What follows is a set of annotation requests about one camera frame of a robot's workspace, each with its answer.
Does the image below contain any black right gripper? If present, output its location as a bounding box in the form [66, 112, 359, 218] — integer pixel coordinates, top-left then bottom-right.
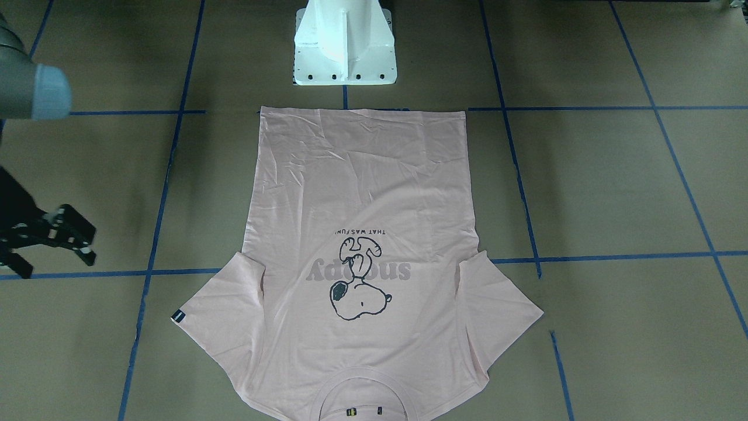
[1, 167, 96, 279]

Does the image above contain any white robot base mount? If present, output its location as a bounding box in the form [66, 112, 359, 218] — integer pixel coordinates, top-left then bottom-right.
[292, 1, 398, 86]

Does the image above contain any pink Snoopy t-shirt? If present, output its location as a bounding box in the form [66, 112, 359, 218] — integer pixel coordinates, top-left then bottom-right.
[172, 107, 543, 420]

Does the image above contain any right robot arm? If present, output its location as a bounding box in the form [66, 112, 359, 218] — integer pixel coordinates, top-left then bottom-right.
[1, 15, 96, 279]

